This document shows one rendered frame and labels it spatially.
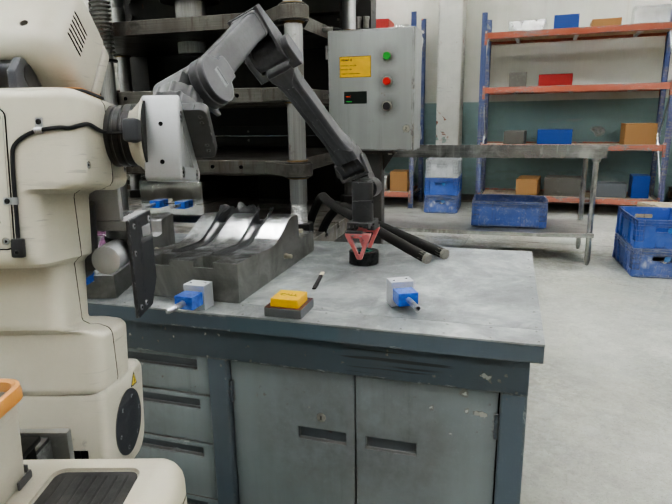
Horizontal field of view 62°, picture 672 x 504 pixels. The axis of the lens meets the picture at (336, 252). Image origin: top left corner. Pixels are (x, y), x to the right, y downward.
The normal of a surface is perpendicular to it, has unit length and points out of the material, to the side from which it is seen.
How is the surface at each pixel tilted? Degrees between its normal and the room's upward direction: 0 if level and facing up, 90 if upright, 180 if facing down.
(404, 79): 90
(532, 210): 92
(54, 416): 82
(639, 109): 90
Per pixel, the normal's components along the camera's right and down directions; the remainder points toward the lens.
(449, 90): -0.34, 0.23
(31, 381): -0.01, 0.11
